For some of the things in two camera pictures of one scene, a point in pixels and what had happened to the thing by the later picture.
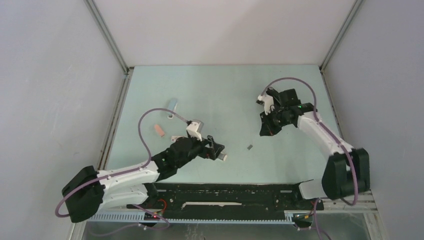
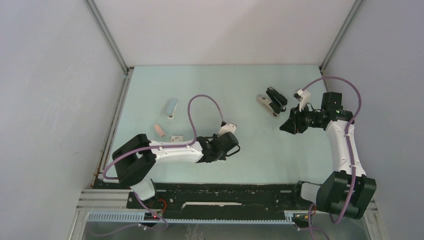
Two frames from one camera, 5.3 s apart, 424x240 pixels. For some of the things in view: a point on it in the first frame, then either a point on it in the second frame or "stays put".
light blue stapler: [172, 106] stays put
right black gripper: [266, 129] -> [290, 126]
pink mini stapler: [159, 130] stays put
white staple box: [174, 138] stays put
